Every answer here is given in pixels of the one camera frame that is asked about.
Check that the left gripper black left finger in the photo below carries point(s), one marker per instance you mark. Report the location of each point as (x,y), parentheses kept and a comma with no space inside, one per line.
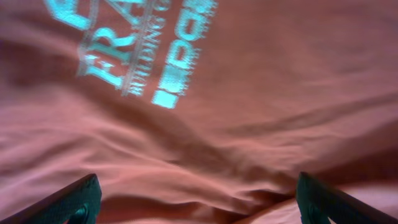
(77,203)

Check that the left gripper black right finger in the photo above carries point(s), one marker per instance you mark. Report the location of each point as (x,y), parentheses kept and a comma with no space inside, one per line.
(320,203)

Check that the orange red t-shirt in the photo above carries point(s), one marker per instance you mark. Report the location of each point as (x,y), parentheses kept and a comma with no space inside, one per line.
(198,111)

